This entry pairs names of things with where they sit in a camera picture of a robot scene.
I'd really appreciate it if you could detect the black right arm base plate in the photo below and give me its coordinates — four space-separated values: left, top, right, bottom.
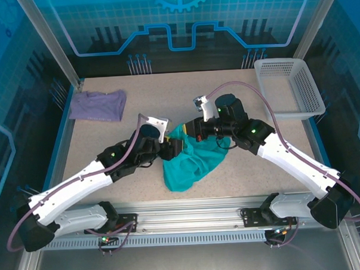
240 204 301 229

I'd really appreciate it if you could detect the slotted grey cable duct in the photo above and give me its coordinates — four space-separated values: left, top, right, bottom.
40 230 270 252

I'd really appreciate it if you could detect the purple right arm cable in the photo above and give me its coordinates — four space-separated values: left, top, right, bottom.
206 75 360 251

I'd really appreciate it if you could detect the aluminium frame post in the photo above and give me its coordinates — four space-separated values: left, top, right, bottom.
290 0 347 61
14 0 85 91

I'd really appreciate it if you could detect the purple t-shirt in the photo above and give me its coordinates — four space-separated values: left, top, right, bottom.
67 88 128 125

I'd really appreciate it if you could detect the white perforated plastic basket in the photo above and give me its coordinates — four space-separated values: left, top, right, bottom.
253 56 328 122

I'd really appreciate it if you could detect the teal t-shirt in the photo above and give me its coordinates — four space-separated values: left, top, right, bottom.
161 121 233 194

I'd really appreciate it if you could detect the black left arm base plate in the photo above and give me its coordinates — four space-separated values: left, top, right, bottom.
83 211 140 235

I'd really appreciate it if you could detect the aluminium mounting beam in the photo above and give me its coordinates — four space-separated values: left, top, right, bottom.
29 192 350 241

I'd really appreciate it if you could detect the small LED circuit board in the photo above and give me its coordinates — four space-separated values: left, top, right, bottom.
97 232 119 246
266 226 293 238

